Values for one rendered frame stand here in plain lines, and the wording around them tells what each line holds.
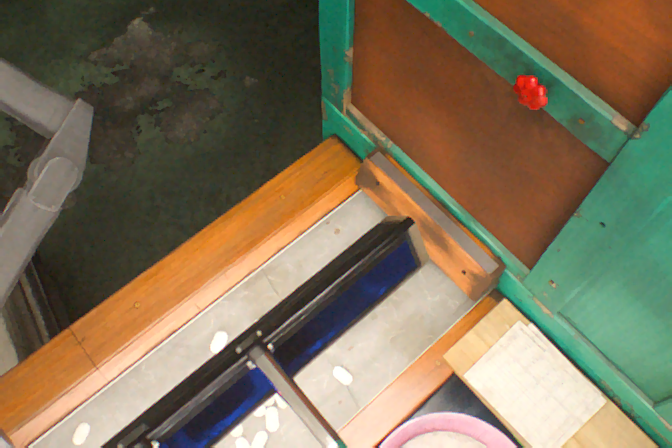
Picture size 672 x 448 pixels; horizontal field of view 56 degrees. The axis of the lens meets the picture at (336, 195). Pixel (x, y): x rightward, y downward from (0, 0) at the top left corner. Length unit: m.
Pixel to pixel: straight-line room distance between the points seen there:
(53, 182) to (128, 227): 1.22
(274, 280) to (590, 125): 0.63
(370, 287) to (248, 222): 0.44
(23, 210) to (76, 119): 0.13
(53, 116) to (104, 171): 1.31
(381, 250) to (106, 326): 0.55
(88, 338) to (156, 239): 0.93
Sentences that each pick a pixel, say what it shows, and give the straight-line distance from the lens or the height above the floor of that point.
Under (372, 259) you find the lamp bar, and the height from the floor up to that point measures 1.11.
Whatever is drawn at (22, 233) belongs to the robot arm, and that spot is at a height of 1.06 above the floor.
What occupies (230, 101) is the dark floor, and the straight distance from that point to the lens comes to 2.26.
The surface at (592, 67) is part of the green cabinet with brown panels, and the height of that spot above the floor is 1.30.
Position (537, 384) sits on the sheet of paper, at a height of 0.78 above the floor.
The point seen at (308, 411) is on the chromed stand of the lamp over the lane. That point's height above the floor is 1.12.
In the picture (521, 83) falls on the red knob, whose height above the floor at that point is 1.25.
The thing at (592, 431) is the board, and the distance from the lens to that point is 1.10.
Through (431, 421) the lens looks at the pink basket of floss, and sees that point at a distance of 1.07.
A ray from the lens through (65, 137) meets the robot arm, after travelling 0.91.
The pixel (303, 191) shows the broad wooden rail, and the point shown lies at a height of 0.76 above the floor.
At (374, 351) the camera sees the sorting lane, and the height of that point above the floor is 0.74.
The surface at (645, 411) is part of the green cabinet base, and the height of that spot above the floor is 0.82.
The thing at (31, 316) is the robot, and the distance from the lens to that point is 1.66.
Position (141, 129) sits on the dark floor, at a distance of 2.26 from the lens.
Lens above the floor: 1.80
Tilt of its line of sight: 62 degrees down
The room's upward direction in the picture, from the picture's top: straight up
